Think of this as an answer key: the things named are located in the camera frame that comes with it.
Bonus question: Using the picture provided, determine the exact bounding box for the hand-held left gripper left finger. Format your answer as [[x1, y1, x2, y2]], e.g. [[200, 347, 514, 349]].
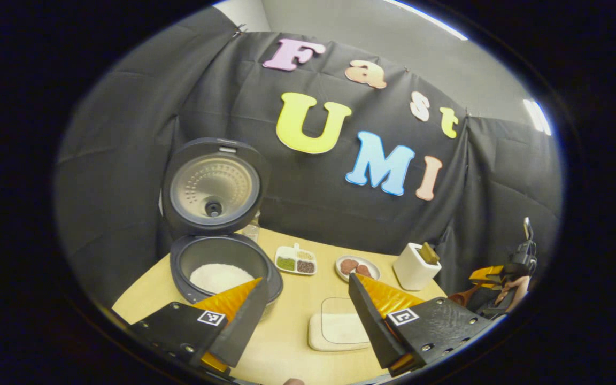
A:
[[130, 277, 270, 375]]

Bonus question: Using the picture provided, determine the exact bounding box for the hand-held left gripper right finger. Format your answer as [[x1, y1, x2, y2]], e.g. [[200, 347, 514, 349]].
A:
[[348, 273, 496, 376]]

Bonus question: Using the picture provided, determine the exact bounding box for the brown wooden spoon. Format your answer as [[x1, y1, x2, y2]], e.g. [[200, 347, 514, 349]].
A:
[[449, 282, 483, 307]]

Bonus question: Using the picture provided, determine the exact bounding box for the clear plastic rice box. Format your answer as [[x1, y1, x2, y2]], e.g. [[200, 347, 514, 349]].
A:
[[308, 297, 371, 352]]

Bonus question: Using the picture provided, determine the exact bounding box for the white rice mound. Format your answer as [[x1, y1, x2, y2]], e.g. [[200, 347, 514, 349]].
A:
[[190, 263, 256, 294]]

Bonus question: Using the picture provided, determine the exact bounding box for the grey rice cooker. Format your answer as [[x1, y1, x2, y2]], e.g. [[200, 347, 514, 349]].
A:
[[161, 137, 284, 306]]

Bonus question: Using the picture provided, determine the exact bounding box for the white round plate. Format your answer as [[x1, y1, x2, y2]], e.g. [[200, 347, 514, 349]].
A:
[[335, 255, 381, 283]]

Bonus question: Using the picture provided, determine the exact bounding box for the brown toast slice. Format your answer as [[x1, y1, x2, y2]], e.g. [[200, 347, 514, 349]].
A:
[[420, 242, 441, 265]]

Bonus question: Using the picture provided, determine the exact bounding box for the white toaster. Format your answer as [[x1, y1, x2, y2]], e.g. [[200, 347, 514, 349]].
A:
[[393, 242, 442, 291]]

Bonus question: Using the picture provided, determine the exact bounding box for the white divided bean dish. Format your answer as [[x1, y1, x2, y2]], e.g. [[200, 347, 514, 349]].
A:
[[275, 243, 318, 275]]

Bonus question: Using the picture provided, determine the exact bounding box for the small glass bottle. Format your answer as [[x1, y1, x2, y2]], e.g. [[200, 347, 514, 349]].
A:
[[240, 211, 262, 242]]

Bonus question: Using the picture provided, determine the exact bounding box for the ceiling light panel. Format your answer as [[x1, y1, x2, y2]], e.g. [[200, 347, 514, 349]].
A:
[[523, 99, 552, 136]]

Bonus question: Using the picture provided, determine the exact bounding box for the black backdrop cloth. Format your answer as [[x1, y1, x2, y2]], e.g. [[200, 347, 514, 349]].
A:
[[54, 6, 564, 311]]

